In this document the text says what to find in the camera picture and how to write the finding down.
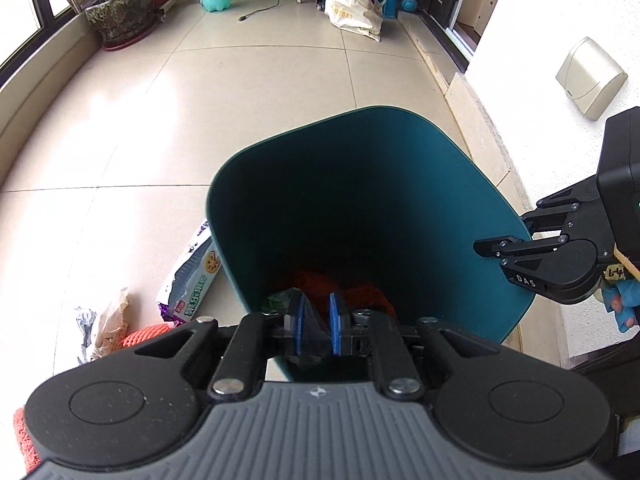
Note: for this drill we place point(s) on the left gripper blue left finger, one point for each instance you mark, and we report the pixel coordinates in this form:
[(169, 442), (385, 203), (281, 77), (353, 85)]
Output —
[(294, 321)]

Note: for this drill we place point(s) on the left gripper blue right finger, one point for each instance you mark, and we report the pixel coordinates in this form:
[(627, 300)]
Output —
[(339, 324)]

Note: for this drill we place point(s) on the orange plastic bag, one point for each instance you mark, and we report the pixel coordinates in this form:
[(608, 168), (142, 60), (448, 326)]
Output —
[(316, 287)]

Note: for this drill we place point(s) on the purple white biscuit package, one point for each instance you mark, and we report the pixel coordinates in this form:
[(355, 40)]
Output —
[(180, 300)]

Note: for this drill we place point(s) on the teal plastic trash bin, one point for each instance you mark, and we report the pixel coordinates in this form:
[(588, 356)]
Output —
[(378, 196)]

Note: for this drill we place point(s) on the knotted white plastic bag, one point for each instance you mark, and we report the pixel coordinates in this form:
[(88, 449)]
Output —
[(110, 328)]

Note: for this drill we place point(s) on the grey green wrapper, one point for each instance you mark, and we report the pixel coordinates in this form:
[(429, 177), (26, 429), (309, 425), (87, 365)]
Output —
[(278, 302)]

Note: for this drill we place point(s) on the blue gloved hand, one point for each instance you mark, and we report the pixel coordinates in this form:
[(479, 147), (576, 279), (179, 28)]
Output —
[(622, 298)]

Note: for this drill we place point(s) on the crumpled grey plastic bag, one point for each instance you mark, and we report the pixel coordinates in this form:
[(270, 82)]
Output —
[(84, 319)]

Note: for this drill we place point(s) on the small blue ball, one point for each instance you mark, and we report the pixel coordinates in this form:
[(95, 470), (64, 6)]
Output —
[(409, 6)]

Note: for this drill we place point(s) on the red fuzzy slipper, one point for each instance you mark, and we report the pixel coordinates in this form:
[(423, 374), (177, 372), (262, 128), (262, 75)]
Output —
[(24, 441)]

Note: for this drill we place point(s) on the white tote bag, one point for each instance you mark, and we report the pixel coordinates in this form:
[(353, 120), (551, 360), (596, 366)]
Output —
[(361, 17)]

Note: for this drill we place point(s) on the dark ceramic plant pot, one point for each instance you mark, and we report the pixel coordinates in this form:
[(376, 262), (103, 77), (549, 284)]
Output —
[(121, 22)]

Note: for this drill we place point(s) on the beige wall socket cover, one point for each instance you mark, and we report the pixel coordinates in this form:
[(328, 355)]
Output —
[(590, 78)]

